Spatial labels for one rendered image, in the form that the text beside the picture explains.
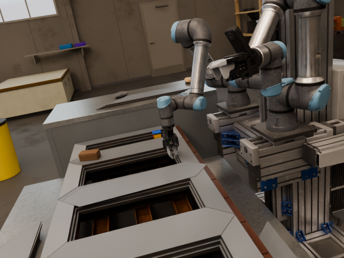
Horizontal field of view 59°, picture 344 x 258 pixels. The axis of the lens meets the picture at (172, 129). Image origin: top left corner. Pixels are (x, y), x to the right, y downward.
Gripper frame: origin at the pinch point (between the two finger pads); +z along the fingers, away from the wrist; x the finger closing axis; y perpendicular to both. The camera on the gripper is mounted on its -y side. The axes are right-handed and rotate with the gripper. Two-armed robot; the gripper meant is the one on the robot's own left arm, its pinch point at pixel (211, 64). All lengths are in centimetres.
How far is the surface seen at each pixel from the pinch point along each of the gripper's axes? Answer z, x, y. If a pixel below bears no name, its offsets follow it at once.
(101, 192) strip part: 21, 71, 50
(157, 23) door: -505, 703, -105
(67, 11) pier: -278, 786, -186
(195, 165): -25, 53, 52
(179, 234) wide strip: 15, 18, 57
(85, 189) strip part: 25, 81, 48
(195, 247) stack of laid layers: 15, 11, 60
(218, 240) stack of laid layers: 7, 7, 60
